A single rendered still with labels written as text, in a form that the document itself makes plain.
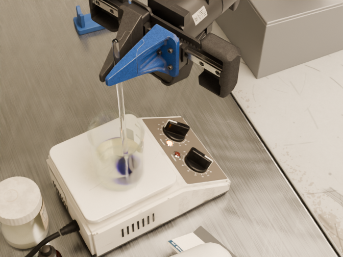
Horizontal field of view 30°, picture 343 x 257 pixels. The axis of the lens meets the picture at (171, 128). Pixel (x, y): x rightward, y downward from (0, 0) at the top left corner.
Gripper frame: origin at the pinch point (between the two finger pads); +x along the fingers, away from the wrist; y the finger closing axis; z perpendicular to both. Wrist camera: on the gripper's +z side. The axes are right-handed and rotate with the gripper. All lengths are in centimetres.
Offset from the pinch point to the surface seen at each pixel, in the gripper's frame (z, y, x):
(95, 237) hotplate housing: 19.8, -2.5, 9.9
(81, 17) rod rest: 22.8, 26.7, -17.7
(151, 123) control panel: 20.0, 3.3, -6.9
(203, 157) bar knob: 19.7, -5.4, -6.8
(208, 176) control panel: 21.6, -6.9, -6.0
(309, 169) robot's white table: 26.2, -15.3, -18.1
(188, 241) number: 23.9, -10.0, 1.9
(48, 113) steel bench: 26.0, 19.1, -2.4
